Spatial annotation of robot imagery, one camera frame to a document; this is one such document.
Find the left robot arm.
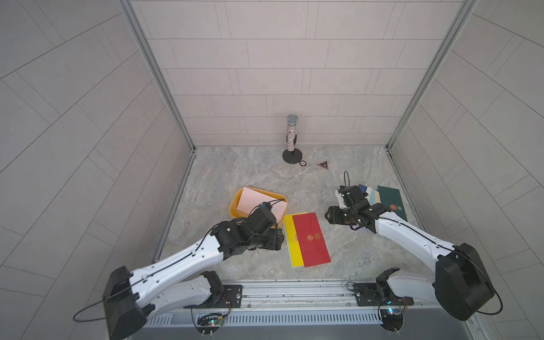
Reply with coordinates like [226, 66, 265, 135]
[102, 203, 285, 339]

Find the dark green envelope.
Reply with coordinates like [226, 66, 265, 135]
[378, 186, 408, 221]

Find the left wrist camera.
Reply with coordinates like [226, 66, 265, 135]
[259, 202, 273, 211]

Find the white envelope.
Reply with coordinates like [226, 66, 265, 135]
[366, 187, 375, 205]

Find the yellow storage tray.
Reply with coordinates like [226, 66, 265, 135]
[229, 186, 288, 227]

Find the yellow envelope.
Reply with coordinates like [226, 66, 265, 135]
[283, 214, 305, 268]

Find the light green envelope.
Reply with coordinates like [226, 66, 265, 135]
[283, 218, 293, 268]

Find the circuit board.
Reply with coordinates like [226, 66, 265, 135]
[378, 308, 404, 333]
[195, 313, 227, 334]

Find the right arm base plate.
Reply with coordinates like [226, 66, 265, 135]
[347, 283, 415, 307]

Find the aluminium mounting rail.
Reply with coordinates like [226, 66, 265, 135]
[122, 278, 475, 313]

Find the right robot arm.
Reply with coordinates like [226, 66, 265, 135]
[324, 186, 499, 321]

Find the left circuit board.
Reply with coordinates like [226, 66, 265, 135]
[195, 313, 227, 334]

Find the pink envelope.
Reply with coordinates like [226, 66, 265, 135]
[236, 187, 288, 226]

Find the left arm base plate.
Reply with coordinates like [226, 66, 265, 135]
[198, 285, 244, 309]

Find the red envelope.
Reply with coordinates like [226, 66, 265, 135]
[293, 212, 331, 267]

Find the light blue envelope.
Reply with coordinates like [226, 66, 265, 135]
[369, 189, 381, 205]

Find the right circuit board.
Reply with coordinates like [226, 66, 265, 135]
[378, 308, 404, 333]

